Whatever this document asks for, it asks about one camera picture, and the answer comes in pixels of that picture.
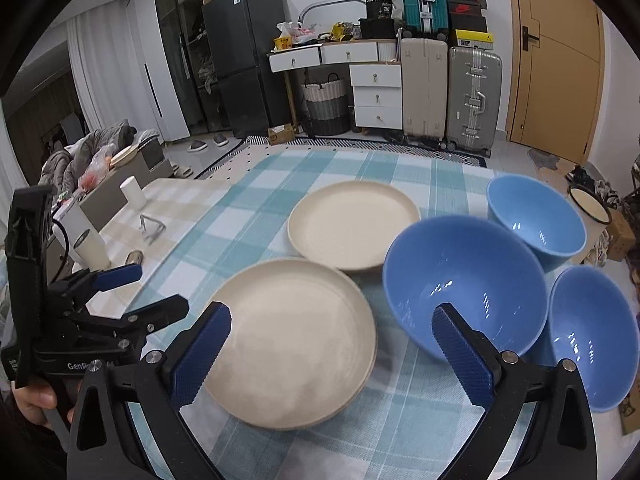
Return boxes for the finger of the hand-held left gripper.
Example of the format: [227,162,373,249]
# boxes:
[81,295,191,344]
[49,263,145,312]

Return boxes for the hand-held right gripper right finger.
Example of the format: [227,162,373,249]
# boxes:
[431,302,599,480]

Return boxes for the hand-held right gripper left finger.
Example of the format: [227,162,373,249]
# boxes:
[66,301,232,480]

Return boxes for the beige plate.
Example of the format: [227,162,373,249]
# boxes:
[202,258,377,430]
[287,181,422,275]

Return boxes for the blue bowl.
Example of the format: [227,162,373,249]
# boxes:
[382,215,548,361]
[548,266,639,413]
[486,175,587,273]

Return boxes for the person's left hand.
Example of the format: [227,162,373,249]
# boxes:
[11,379,70,432]

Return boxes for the white paper roll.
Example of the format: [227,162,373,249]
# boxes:
[72,229,112,271]

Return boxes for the clear triangular stand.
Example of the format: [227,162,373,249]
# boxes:
[137,214,166,246]

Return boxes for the white cylindrical cup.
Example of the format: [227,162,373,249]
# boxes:
[119,176,148,211]

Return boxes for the beige checked tablecloth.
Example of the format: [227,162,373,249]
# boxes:
[80,176,241,321]

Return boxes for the orange plastic bag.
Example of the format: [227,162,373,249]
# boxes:
[80,145,116,191]

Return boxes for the grey clothes pile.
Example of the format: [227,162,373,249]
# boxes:
[40,120,138,186]

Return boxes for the white wardrobe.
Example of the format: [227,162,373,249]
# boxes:
[125,0,191,141]

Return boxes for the beige trash bin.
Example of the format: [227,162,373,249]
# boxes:
[567,185,612,261]

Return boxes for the small cardboard box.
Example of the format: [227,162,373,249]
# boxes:
[267,125,298,146]

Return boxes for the pile of black shoes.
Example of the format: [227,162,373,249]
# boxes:
[570,165,601,191]

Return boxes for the dark glass cabinet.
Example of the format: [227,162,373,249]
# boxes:
[152,0,226,136]

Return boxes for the grey woven laundry basket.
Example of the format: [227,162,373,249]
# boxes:
[300,72,351,137]

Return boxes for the silver suitcase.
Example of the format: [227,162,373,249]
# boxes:
[446,46,503,151]

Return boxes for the black fridge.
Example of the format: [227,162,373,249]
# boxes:
[201,0,293,138]

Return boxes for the beige suitcase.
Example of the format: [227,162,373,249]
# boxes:
[400,37,449,143]

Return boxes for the white drawer desk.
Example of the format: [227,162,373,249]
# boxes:
[267,39,403,136]

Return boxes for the wooden door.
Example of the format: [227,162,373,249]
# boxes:
[504,0,606,153]

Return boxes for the white pink plastic bag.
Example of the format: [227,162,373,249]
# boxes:
[277,21,318,46]

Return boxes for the yellow black shoe box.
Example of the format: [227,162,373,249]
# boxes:
[450,30,495,50]

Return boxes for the yellow snack packets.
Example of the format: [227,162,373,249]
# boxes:
[330,21,361,41]

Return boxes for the black bag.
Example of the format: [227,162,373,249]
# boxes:
[359,17,399,40]

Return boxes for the curved grey tube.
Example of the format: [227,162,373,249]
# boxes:
[299,0,371,26]

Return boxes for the black cable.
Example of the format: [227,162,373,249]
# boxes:
[50,217,71,286]

